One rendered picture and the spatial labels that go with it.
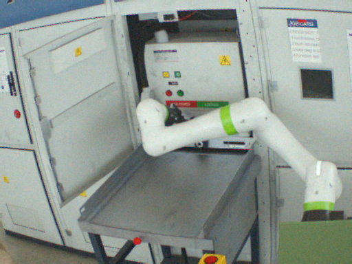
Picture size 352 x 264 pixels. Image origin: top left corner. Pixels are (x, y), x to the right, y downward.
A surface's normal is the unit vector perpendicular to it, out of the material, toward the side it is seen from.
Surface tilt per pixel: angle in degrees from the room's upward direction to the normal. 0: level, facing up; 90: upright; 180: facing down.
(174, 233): 0
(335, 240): 90
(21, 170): 90
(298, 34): 90
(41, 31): 90
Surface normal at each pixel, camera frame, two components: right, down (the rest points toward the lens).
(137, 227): -0.14, -0.90
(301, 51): -0.38, 0.43
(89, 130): 0.82, 0.12
